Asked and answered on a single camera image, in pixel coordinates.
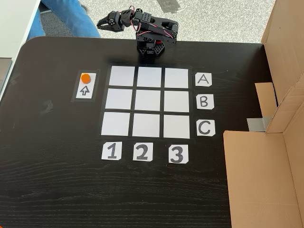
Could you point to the brown cardboard box wall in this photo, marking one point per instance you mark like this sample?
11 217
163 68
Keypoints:
261 178

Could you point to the round orange token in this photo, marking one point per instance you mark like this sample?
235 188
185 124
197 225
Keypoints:
85 78

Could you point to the paper sheet number 2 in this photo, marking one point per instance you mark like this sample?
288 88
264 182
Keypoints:
143 152

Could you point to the white arrow paper sheet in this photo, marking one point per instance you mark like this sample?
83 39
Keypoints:
85 91

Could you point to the paper sheet number 1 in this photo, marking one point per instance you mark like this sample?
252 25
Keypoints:
111 151

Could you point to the paper sheet number 3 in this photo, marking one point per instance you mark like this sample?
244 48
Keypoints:
178 154

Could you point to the paper sheet letter A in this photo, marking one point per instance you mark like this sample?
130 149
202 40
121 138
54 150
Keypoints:
203 79

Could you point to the clear tape scraps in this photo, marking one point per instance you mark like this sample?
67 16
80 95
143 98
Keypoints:
47 107

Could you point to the paper sheet letter C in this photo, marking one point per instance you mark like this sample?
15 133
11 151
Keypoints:
205 128

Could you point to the paper sheet letter B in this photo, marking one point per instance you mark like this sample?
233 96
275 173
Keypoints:
204 101

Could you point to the white nine-square grid sheet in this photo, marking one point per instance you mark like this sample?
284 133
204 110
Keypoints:
147 102

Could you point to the white desk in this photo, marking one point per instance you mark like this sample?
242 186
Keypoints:
16 23

